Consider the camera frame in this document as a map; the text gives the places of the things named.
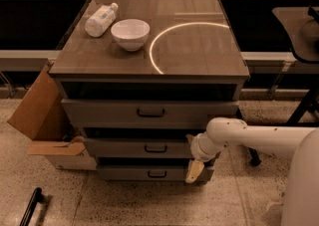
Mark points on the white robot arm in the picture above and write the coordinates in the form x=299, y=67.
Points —
x=299, y=144

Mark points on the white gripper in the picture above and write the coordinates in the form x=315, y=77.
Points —
x=198, y=150

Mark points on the white ceramic bowl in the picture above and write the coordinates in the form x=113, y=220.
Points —
x=131, y=34

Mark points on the white plastic bottle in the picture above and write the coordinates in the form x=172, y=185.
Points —
x=101, y=20

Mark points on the grey drawer cabinet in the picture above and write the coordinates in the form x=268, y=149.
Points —
x=190, y=56

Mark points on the grey drawer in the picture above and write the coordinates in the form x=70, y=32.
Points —
x=143, y=148
x=142, y=173
x=145, y=114

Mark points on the black bar lower left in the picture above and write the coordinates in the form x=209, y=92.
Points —
x=36, y=197

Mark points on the brown cardboard box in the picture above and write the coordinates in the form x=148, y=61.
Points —
x=41, y=117

